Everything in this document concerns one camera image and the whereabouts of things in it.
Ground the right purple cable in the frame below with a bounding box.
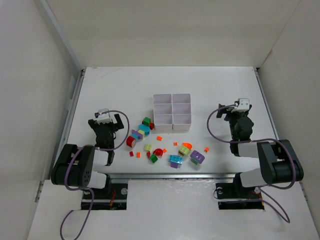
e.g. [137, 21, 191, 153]
[206, 101, 298, 224]

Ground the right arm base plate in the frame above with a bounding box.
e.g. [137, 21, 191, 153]
[214, 182, 265, 210]

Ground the red dome lego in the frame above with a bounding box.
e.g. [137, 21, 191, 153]
[153, 148, 164, 157]

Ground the orange teardrop lego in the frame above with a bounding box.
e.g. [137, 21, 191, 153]
[182, 142, 193, 150]

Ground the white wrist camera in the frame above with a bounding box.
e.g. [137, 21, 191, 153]
[94, 108, 112, 125]
[231, 98, 252, 113]

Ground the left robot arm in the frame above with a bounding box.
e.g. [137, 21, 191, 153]
[50, 110, 127, 190]

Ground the blue lego brick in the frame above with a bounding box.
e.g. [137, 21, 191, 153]
[169, 155, 183, 165]

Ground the right white compartment tray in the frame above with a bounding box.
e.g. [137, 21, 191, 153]
[172, 93, 192, 132]

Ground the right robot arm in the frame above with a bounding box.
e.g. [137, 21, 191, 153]
[216, 101, 304, 189]

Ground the purple lego under blue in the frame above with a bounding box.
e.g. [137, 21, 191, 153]
[170, 162, 181, 169]

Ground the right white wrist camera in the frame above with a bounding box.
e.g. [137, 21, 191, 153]
[231, 98, 252, 113]

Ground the teal round lego piece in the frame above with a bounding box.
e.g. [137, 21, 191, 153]
[138, 124, 151, 136]

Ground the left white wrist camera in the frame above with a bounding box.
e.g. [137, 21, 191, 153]
[94, 108, 112, 125]

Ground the lime pink lego brick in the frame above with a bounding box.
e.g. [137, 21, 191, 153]
[178, 145, 191, 157]

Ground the purple lego block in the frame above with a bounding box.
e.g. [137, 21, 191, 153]
[190, 150, 205, 165]

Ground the white compartment tray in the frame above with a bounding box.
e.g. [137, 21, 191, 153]
[153, 94, 173, 132]
[172, 93, 192, 132]

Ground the red cylinder lego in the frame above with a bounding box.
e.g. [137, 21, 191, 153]
[126, 135, 137, 148]

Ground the green lego brick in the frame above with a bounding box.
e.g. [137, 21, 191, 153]
[143, 117, 151, 127]
[149, 154, 158, 164]

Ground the left white compartment tray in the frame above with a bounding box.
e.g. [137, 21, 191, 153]
[153, 94, 173, 132]

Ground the metal rail front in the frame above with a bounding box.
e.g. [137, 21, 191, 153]
[109, 173, 235, 180]

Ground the purple flower lego piece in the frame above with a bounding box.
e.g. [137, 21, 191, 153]
[131, 129, 144, 140]

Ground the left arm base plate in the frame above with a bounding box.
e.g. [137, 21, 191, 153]
[92, 183, 128, 211]

